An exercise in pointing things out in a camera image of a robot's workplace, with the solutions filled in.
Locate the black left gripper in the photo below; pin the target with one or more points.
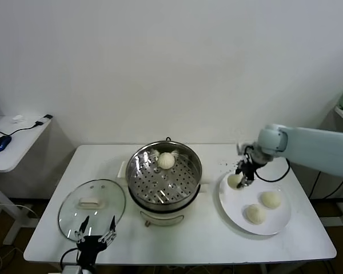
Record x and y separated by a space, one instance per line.
90 248

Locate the small white object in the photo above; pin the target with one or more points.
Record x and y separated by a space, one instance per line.
18 118

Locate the white side desk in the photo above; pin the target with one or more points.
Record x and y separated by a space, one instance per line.
20 148

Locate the white steamed baozi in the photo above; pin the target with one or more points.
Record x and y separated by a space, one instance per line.
255 214
233 181
165 160
271 199

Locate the white electric cooker pot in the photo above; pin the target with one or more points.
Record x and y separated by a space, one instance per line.
160 218

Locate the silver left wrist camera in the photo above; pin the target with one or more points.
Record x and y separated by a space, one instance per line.
74 269

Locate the stainless steel steamer basket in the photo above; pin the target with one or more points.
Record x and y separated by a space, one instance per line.
188 160

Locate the white round plate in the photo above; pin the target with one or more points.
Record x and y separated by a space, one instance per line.
234 205

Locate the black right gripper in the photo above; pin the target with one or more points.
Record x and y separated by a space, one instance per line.
249 167

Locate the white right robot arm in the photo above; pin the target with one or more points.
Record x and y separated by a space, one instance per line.
317 148

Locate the blue computer mouse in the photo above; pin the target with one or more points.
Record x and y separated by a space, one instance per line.
1 142

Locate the scattered dark crumbs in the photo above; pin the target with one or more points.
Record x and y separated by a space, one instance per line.
225 164

